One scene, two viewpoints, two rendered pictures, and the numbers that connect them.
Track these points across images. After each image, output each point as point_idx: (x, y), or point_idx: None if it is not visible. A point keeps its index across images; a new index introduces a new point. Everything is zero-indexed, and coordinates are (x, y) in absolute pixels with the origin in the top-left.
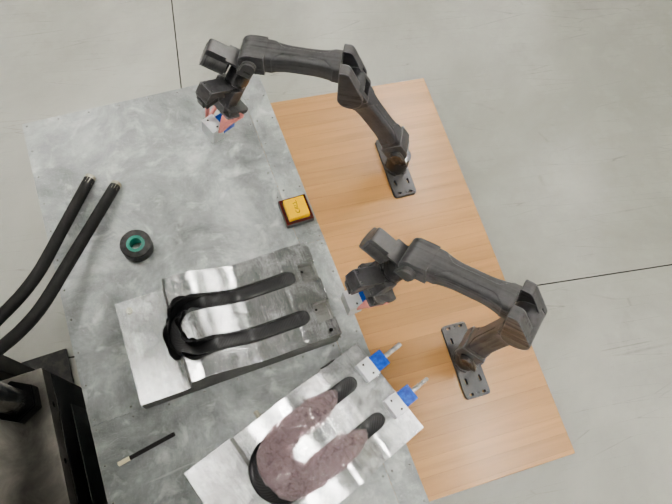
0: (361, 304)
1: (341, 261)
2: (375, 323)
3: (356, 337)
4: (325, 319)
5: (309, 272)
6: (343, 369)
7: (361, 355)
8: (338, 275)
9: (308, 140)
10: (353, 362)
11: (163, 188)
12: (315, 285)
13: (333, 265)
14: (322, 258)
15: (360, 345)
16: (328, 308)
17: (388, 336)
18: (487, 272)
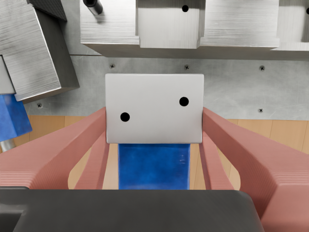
0: (77, 130)
1: (274, 137)
2: (115, 152)
3: (99, 101)
4: (148, 24)
5: (298, 32)
6: (3, 23)
7: (25, 85)
8: (246, 118)
9: None
10: (14, 57)
11: None
12: (260, 20)
13: (273, 116)
14: (299, 98)
15: (79, 102)
16: (173, 40)
17: (80, 166)
18: None
